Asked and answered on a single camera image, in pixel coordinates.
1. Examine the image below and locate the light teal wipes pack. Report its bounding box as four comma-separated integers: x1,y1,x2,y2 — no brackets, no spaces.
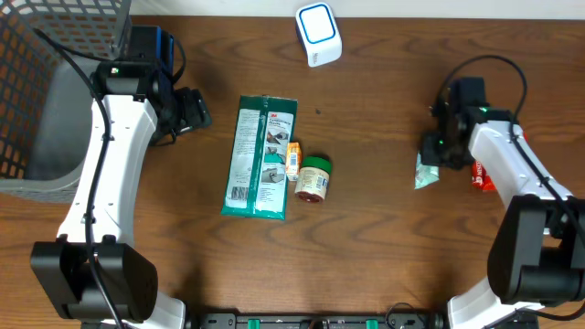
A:
414,153,440,190

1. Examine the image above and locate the narrow red stick packet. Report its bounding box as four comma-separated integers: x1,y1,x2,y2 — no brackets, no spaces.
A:
472,161,496,191

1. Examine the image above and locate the green white packet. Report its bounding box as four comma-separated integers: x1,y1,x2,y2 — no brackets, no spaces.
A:
221,96,298,220

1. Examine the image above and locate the small orange white carton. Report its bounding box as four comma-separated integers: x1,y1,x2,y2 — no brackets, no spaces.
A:
285,142,302,182

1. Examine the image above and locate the green lid jar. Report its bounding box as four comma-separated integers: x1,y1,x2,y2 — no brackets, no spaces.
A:
294,156,332,203

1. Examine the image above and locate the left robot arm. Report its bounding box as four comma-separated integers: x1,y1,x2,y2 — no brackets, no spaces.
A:
30,26,212,329

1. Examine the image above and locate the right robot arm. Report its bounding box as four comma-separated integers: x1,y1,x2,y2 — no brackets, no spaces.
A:
420,78,584,328

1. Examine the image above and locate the white barcode scanner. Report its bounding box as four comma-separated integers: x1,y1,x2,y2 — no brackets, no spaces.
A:
295,2,343,68

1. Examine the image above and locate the grey plastic mesh basket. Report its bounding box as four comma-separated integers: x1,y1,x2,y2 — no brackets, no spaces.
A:
1,0,132,203

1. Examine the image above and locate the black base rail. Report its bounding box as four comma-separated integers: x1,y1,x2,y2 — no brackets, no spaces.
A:
186,310,449,329

